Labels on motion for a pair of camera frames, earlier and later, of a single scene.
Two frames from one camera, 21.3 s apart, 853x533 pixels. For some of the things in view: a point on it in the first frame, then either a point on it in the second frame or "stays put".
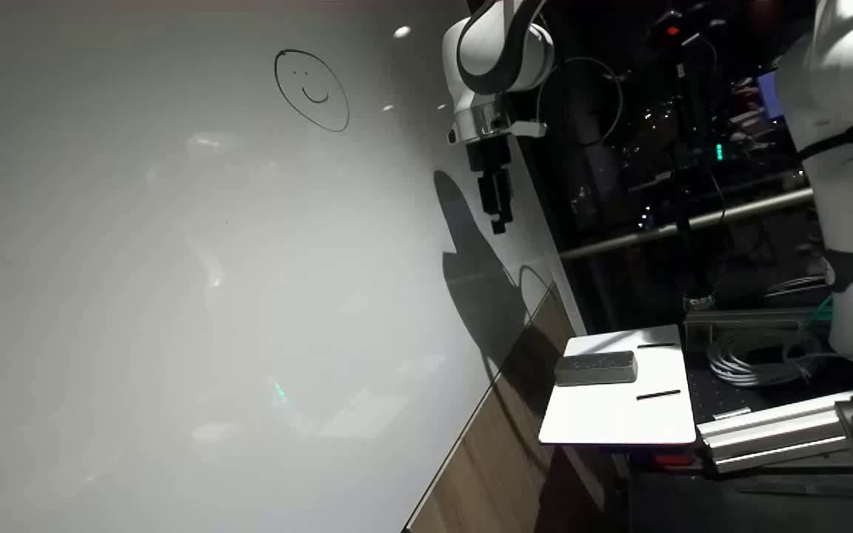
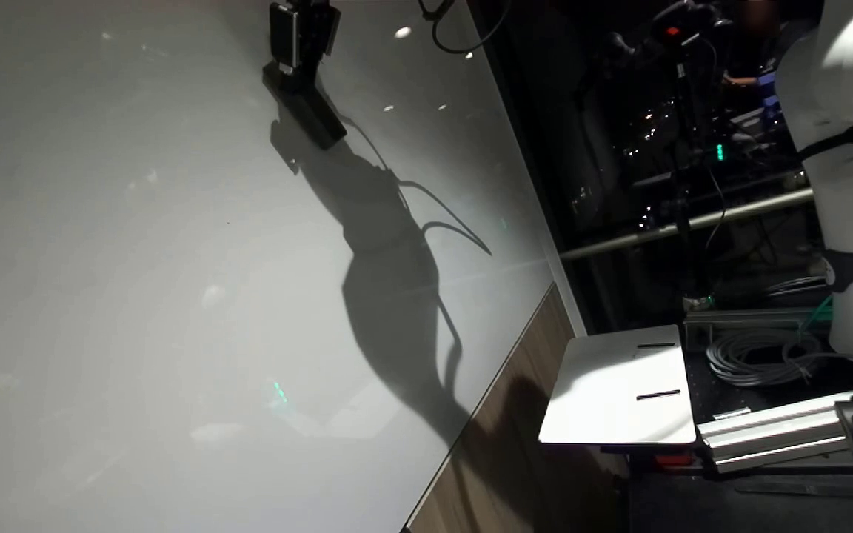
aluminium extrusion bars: x=783 y=436 stays put
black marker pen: x=659 y=396 stays put
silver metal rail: x=691 y=220 stays put
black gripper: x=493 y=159 → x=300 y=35
